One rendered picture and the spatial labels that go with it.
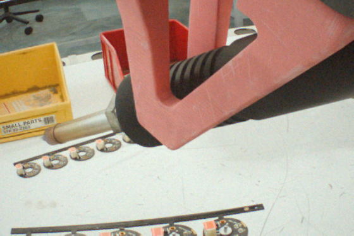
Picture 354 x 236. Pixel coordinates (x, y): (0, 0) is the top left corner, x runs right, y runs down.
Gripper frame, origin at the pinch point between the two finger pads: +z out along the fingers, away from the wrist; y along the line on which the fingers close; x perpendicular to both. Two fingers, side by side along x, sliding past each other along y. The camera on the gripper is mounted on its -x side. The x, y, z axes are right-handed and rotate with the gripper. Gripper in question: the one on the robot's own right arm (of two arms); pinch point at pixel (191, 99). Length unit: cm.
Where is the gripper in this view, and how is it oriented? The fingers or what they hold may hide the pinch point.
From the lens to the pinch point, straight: 14.7
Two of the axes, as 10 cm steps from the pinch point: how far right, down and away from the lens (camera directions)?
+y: -6.2, 3.9, -6.9
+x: 7.3, 6.2, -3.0
